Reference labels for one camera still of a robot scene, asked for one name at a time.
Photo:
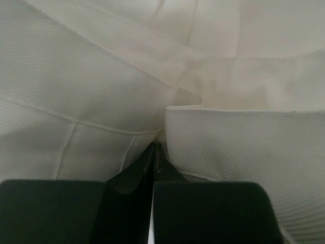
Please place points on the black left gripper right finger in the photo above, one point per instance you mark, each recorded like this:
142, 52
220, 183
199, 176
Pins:
209, 212

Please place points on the white skirt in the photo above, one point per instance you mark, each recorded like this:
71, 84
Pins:
232, 91

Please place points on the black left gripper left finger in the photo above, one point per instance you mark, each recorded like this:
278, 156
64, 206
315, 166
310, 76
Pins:
62, 211

